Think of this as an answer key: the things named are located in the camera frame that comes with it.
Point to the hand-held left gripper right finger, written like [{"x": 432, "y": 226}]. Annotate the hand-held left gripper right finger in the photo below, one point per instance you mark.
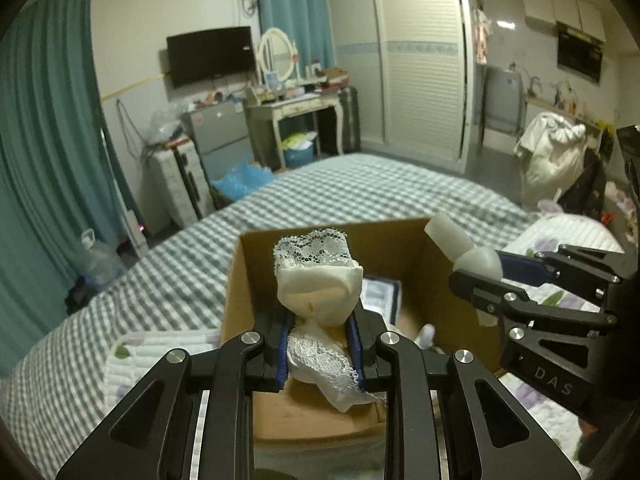
[{"x": 354, "y": 345}]

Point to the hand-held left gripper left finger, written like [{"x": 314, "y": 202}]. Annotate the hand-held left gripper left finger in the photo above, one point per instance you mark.
[{"x": 281, "y": 360}]

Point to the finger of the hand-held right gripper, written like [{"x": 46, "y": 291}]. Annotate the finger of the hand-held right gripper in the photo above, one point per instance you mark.
[
  {"x": 480, "y": 287},
  {"x": 525, "y": 267}
]

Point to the white plastic bottle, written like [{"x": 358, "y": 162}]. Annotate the white plastic bottle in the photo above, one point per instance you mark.
[{"x": 472, "y": 257}]

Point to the white lace-trimmed sock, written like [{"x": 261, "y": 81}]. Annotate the white lace-trimmed sock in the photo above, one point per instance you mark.
[{"x": 320, "y": 285}]

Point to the brown cardboard box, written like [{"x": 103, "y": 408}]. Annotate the brown cardboard box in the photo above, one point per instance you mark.
[{"x": 240, "y": 285}]

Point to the small white sock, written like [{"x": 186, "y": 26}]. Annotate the small white sock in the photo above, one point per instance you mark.
[{"x": 427, "y": 336}]

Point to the black clothes pile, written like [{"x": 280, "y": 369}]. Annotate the black clothes pile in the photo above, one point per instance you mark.
[{"x": 587, "y": 180}]

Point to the white clothes pile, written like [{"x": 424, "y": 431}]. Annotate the white clothes pile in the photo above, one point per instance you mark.
[{"x": 547, "y": 155}]

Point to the white floral quilt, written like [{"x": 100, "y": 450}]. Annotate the white floral quilt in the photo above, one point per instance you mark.
[{"x": 155, "y": 355}]

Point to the grey checked bed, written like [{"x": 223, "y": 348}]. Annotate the grey checked bed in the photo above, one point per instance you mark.
[{"x": 350, "y": 190}]

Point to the grey washing machine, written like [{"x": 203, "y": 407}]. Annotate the grey washing machine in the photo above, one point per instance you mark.
[{"x": 504, "y": 100}]

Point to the blue plastic bag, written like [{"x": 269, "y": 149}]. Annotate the blue plastic bag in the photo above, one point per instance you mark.
[{"x": 242, "y": 180}]

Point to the white power strip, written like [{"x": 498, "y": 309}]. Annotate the white power strip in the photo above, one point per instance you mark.
[{"x": 137, "y": 230}]

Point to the blue waste bin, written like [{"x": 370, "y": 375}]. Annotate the blue waste bin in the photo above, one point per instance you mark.
[{"x": 299, "y": 156}]

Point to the white suitcase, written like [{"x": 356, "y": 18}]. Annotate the white suitcase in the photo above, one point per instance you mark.
[{"x": 182, "y": 185}]

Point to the large clear water bottle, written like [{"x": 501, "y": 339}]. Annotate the large clear water bottle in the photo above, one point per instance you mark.
[{"x": 100, "y": 260}]

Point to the black suitcase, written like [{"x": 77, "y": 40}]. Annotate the black suitcase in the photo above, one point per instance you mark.
[{"x": 350, "y": 120}]

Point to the black range hood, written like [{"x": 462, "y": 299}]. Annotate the black range hood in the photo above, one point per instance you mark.
[{"x": 580, "y": 55}]

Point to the white sliding-door wardrobe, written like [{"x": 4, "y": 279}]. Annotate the white sliding-door wardrobe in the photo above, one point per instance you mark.
[{"x": 420, "y": 60}]

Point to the hanging pink cloth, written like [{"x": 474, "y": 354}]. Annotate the hanging pink cloth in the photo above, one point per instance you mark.
[{"x": 482, "y": 35}]

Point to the small grey fridge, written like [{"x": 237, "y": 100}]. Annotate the small grey fridge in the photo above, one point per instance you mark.
[{"x": 220, "y": 130}]

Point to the white dressing table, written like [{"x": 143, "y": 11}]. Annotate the white dressing table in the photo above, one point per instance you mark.
[{"x": 295, "y": 107}]

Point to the stack of books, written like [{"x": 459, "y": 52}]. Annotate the stack of books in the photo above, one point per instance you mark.
[{"x": 334, "y": 79}]

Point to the clear plastic bag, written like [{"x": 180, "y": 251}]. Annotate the clear plastic bag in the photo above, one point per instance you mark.
[{"x": 165, "y": 125}]

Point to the white oval mirror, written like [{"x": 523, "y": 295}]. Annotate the white oval mirror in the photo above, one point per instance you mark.
[{"x": 276, "y": 52}]

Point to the wide teal curtain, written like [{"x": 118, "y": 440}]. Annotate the wide teal curtain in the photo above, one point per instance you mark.
[{"x": 45, "y": 135}]

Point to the white wall cabinets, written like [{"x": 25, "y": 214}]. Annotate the white wall cabinets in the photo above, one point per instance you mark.
[{"x": 555, "y": 2}]

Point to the small picture frame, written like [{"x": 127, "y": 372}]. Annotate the small picture frame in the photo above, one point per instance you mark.
[{"x": 272, "y": 80}]

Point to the black wall television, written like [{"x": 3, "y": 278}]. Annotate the black wall television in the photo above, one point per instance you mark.
[{"x": 210, "y": 56}]

